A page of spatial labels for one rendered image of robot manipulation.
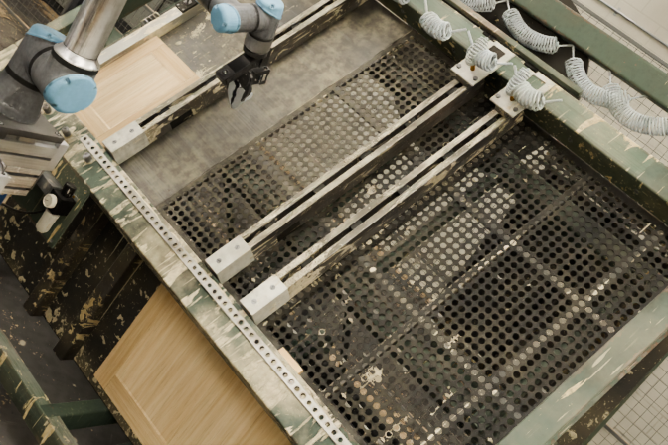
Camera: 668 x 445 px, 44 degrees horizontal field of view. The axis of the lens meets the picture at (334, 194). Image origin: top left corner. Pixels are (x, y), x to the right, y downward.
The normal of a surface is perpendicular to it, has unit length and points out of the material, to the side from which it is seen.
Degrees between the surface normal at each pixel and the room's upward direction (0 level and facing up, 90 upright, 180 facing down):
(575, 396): 56
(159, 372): 90
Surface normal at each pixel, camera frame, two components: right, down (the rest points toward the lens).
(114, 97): -0.07, -0.54
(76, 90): 0.50, 0.69
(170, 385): -0.49, -0.14
